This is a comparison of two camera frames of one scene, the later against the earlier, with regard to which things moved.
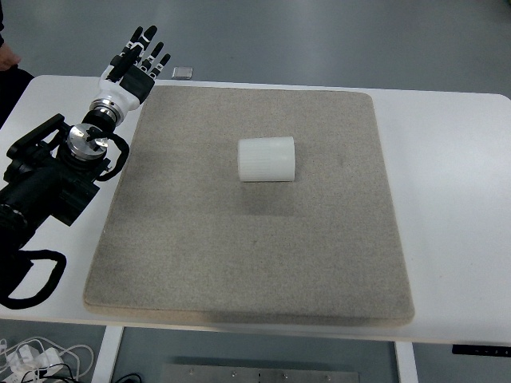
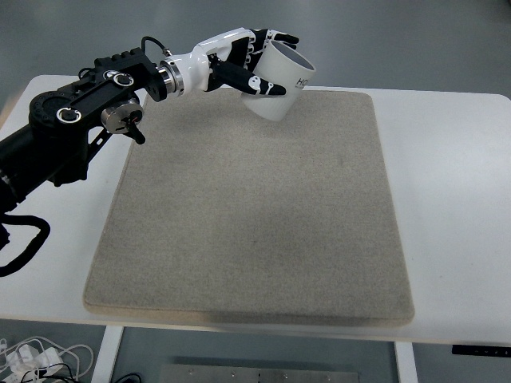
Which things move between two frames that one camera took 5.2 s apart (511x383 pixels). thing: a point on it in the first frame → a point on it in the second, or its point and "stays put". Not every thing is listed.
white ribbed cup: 266,159 → 284,66
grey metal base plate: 260,373 stays put
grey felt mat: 253,204 stays put
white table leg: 108,353 stays put
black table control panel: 481,350 stays put
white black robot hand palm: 135,83 → 202,72
